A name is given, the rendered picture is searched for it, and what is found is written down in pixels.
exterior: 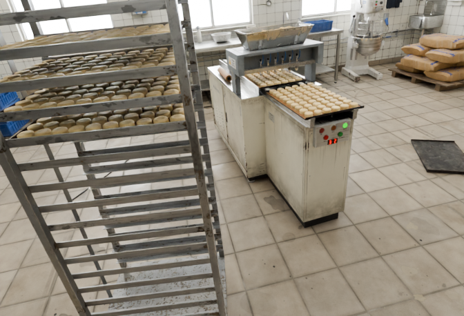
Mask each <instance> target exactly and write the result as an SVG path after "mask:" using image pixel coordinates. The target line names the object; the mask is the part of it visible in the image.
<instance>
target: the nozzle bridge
mask: <svg viewBox="0 0 464 316"><path fill-rule="evenodd" d="M299 49H300V51H299ZM292 51H293V59H292V60H291V63H289V55H291V58H292ZM285 52H286V59H285V60H284V64H282V63H281V58H282V55H283V56H284V58H285ZM323 52H324V43H323V42H319V41H314V40H310V39H306V40H305V42H304V43H301V44H296V45H290V46H282V47H277V48H267V49H263V50H254V51H249V50H246V49H244V48H243V47H239V48H229V49H226V61H227V68H228V69H229V70H230V71H231V80H232V88H233V92H234V93H235V94H236V95H241V87H240V77H241V76H245V75H247V74H252V73H257V72H264V71H269V70H277V69H281V68H289V67H294V66H302V65H305V73H304V78H305V79H306V80H307V81H310V82H315V81H316V64H317V63H323ZM270 53H271V62H270ZM296 53H298V57H299V54H300V58H299V59H298V62H296ZM262 55H263V56H264V61H263V64H262V68H260V59H263V57H262ZM275 57H276V59H277V60H278V62H277V65H276V66H275V65H274V59H275ZM267 58H269V62H270V64H269V65H270V66H269V67H267Z"/></svg>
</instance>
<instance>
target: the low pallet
mask: <svg viewBox="0 0 464 316"><path fill-rule="evenodd" d="M388 70H390V71H393V72H392V74H391V76H392V77H401V76H405V75H406V76H408V77H412V81H411V83H422V82H426V81H427V82H430V83H435V84H436V86H435V89H434V90H436V91H443V90H450V89H454V88H461V87H464V79H463V80H459V81H453V82H446V81H439V80H436V79H432V78H429V77H427V76H426V75H425V74H424V72H420V73H413V72H408V71H404V70H401V69H399V68H390V69H388Z"/></svg>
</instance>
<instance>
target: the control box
mask: <svg viewBox="0 0 464 316"><path fill-rule="evenodd" d="M345 123H346V124H347V127H346V128H343V124H345ZM350 123H351V120H350V119H342V120H338V121H332V122H329V123H325V124H319V125H316V126H314V128H313V147H314V148H317V147H321V146H326V145H329V140H331V142H330V143H331V144H335V143H334V140H335V139H336V143H338V142H342V141H347V140H349V131H350ZM332 126H336V129H335V130H332V129H331V127H332ZM321 128H324V129H325V131H324V132H323V133H320V129H321ZM339 132H342V133H343V135H342V136H341V137H339V136H338V133H339ZM325 135H328V136H329V138H328V139H327V140H324V136H325Z"/></svg>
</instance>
